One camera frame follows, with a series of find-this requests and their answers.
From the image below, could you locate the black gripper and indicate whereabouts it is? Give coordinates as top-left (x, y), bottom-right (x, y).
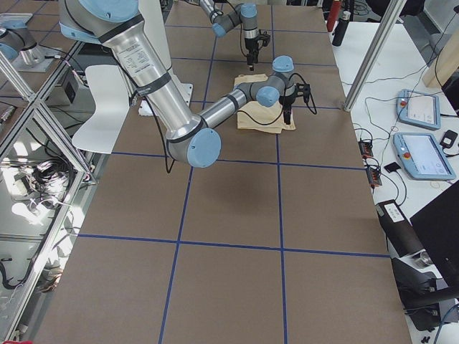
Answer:
top-left (244, 37), bottom-right (259, 71)
top-left (280, 84), bottom-right (298, 125)

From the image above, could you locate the cream long-sleeve graphic shirt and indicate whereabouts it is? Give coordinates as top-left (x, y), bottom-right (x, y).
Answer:
top-left (233, 74), bottom-right (297, 134)

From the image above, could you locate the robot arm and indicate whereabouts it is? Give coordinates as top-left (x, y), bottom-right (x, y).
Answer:
top-left (193, 0), bottom-right (270, 71)
top-left (59, 0), bottom-right (298, 168)

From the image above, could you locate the orange black usb hub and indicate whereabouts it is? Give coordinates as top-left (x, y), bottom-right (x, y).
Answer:
top-left (358, 140), bottom-right (374, 158)

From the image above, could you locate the red water bottle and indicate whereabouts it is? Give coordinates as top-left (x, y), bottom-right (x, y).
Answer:
top-left (326, 0), bottom-right (341, 32)

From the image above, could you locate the black water bottle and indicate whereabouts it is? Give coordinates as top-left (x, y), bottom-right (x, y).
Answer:
top-left (332, 11), bottom-right (351, 47)

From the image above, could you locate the blue teach pendant far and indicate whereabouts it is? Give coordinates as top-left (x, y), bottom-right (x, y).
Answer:
top-left (396, 89), bottom-right (441, 130)

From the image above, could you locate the blue teach pendant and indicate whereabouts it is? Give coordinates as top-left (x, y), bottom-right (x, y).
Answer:
top-left (392, 133), bottom-right (456, 181)
top-left (396, 89), bottom-right (441, 130)

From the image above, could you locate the blue teach pendant near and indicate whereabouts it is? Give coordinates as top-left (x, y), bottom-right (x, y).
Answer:
top-left (392, 133), bottom-right (456, 181)

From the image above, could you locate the black cylinder device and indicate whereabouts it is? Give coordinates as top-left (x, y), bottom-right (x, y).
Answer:
top-left (375, 200), bottom-right (424, 257)

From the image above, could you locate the black monitor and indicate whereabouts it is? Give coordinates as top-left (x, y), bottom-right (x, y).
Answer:
top-left (410, 183), bottom-right (458, 286)

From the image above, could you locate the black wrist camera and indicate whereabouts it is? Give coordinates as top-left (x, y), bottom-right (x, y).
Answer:
top-left (257, 30), bottom-right (270, 48)
top-left (295, 82), bottom-right (311, 104)

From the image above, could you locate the aluminium frame post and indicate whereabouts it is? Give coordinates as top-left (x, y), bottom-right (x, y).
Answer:
top-left (343, 0), bottom-right (407, 112)

